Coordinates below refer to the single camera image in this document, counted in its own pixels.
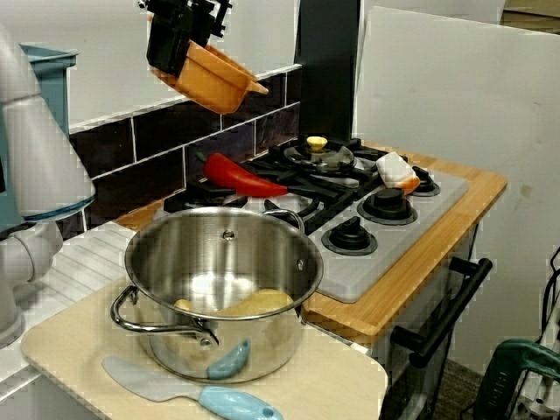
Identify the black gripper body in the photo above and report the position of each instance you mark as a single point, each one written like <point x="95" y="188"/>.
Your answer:
<point x="184" y="11"/>

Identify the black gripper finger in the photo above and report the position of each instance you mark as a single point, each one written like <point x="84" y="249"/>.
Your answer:
<point x="168" y="46"/>
<point x="203" y="28"/>

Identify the orange plastic toy pot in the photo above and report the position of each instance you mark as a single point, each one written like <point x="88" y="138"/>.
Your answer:
<point x="214" y="83"/>

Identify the salmon sushi toy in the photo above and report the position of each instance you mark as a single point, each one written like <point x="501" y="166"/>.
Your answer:
<point x="394" y="170"/>

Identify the dark tile backsplash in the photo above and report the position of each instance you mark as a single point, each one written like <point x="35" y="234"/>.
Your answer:
<point x="153" y="131"/>

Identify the teal box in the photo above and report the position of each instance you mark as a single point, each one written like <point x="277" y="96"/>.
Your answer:
<point x="52" y="87"/>

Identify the dark grey panel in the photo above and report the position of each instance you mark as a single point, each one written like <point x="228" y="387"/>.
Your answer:
<point x="328" y="65"/>

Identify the red toy chili pepper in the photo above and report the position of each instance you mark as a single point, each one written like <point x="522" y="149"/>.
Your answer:
<point x="236" y="177"/>

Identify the black stove grate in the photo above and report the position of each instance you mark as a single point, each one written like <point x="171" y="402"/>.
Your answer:
<point x="210" y="191"/>
<point x="365" y="151"/>

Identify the grey toy faucet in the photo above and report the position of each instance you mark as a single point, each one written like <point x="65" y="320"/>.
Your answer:
<point x="39" y="153"/>

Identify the glass lid with yellow knob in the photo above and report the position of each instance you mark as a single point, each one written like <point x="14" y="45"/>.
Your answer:
<point x="324" y="159"/>

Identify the stainless steel pot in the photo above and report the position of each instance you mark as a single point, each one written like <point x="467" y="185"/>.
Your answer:
<point x="219" y="262"/>

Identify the white ribbed drainboard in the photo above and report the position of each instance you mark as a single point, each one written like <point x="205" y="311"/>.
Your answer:
<point x="87" y="262"/>

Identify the black stove knob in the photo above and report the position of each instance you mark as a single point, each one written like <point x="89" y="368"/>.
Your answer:
<point x="350" y="238"/>
<point x="387" y="207"/>
<point x="428" y="183"/>

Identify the yellow toy food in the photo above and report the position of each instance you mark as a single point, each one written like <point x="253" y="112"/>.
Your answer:
<point x="262" y="302"/>

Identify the grey toy stove plate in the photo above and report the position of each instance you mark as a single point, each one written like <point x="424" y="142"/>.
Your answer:
<point x="372" y="271"/>

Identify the white foam board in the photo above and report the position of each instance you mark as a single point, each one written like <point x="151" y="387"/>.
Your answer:
<point x="481" y="175"/>

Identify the brown cardboard box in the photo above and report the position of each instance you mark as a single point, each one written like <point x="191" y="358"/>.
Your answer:
<point x="531" y="15"/>

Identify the white toy kitchen cabinet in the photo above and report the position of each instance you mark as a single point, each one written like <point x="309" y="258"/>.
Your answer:
<point x="442" y="280"/>

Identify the beige cutting board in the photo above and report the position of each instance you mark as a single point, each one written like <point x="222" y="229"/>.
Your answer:
<point x="328" y="372"/>

